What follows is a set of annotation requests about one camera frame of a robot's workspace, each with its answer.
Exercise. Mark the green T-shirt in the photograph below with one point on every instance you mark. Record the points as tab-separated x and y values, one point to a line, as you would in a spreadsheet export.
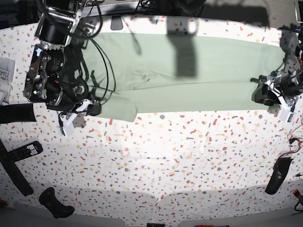
175	73

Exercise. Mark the long black bar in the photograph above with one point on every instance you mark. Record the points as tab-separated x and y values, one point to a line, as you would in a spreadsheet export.
14	173

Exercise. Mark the black handle right side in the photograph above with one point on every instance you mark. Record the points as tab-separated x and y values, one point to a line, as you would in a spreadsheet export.
279	174

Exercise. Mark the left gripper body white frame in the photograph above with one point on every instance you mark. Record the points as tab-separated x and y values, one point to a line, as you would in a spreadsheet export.
279	89

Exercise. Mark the black cylinder sleeve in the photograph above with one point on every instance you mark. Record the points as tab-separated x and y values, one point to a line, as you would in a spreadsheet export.
17	113

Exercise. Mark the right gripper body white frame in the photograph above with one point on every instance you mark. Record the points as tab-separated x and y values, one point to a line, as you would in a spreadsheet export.
65	119

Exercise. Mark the black handle bottom left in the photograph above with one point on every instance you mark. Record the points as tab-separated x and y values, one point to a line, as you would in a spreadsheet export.
58	210

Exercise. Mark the black TV remote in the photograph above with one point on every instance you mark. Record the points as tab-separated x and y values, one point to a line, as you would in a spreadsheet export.
26	151

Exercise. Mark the black handle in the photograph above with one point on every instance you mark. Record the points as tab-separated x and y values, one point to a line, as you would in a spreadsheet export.
58	210
279	174

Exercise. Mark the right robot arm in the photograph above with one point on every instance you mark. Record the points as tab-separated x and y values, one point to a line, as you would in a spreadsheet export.
58	75

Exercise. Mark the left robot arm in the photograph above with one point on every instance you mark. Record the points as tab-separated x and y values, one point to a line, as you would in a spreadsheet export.
292	44

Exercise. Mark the red connector plug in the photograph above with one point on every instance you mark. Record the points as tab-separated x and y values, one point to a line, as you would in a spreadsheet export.
296	193

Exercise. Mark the grey table clamp block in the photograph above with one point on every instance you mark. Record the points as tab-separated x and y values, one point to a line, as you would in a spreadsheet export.
116	23

